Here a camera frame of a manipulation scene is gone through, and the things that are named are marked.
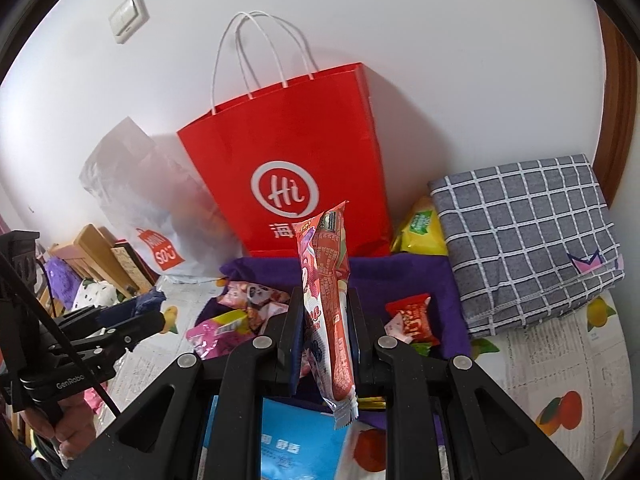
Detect white wall light switch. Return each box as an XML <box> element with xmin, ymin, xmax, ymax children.
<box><xmin>108</xmin><ymin>0</ymin><xmax>150</xmax><ymax>44</ymax></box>

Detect white plastic shopping bag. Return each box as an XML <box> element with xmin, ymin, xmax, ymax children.
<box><xmin>79</xmin><ymin>116</ymin><xmax>246</xmax><ymax>283</ymax></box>

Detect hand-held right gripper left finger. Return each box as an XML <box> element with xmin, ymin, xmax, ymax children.
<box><xmin>65</xmin><ymin>287</ymin><xmax>307</xmax><ymax>480</ymax></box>

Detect grey checked folded cloth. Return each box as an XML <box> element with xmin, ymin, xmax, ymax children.
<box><xmin>427</xmin><ymin>154</ymin><xmax>626</xmax><ymax>339</ymax></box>

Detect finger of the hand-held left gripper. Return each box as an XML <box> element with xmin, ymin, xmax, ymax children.
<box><xmin>97</xmin><ymin>290</ymin><xmax>167</xmax><ymax>322</ymax></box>
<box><xmin>50</xmin><ymin>307</ymin><xmax>167</xmax><ymax>361</ymax></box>

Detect purple plush item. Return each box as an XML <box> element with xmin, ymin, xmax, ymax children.
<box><xmin>46</xmin><ymin>256</ymin><xmax>82</xmax><ymax>306</ymax></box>

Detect red white blueberry snack packet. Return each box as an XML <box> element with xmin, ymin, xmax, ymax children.
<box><xmin>292</xmin><ymin>201</ymin><xmax>361</xmax><ymax>431</ymax></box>

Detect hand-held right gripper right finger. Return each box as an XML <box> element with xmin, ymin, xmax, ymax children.
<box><xmin>346</xmin><ymin>289</ymin><xmax>583</xmax><ymax>480</ymax></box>

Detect yellow green chip bag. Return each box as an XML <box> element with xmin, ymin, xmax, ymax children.
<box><xmin>390</xmin><ymin>196</ymin><xmax>449</xmax><ymax>257</ymax></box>

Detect purple towel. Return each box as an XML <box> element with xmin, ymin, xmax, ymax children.
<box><xmin>192</xmin><ymin>252</ymin><xmax>473</xmax><ymax>461</ymax></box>

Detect light wooden slatted frame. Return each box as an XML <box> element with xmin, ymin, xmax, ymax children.
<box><xmin>50</xmin><ymin>224</ymin><xmax>132</xmax><ymax>301</ymax></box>

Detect red strawberry snack packet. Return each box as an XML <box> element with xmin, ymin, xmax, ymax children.
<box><xmin>245</xmin><ymin>302</ymin><xmax>291</xmax><ymax>336</ymax></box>

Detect blue tissue pack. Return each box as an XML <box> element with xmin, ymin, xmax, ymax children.
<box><xmin>202</xmin><ymin>395</ymin><xmax>351</xmax><ymax>480</ymax></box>

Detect brown wooden door frame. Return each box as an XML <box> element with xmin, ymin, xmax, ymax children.
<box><xmin>596</xmin><ymin>5</ymin><xmax>640</xmax><ymax>208</ymax></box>

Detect person's left hand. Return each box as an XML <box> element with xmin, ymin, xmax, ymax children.
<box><xmin>22</xmin><ymin>394</ymin><xmax>99</xmax><ymax>463</ymax></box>

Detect pink panda snack packet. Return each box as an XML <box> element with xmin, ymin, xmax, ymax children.
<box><xmin>216</xmin><ymin>281</ymin><xmax>291</xmax><ymax>311</ymax></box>

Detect red candy packet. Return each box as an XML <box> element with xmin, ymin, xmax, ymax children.
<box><xmin>385</xmin><ymin>293</ymin><xmax>435</xmax><ymax>346</ymax></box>

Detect pink packet with yellow corner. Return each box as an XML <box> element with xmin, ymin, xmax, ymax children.
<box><xmin>186</xmin><ymin>309</ymin><xmax>251</xmax><ymax>359</ymax></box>

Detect fruit print tablecloth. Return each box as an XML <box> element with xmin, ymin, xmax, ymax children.
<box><xmin>90</xmin><ymin>280</ymin><xmax>636</xmax><ymax>480</ymax></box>

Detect brown patterned box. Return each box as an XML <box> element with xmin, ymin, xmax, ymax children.
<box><xmin>111</xmin><ymin>241</ymin><xmax>160</xmax><ymax>293</ymax></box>

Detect white spotted cloth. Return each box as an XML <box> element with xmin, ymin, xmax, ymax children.
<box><xmin>72</xmin><ymin>279</ymin><xmax>123</xmax><ymax>311</ymax></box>

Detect red paper carrier bag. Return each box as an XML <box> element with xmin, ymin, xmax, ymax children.
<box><xmin>176</xmin><ymin>10</ymin><xmax>393</xmax><ymax>260</ymax></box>

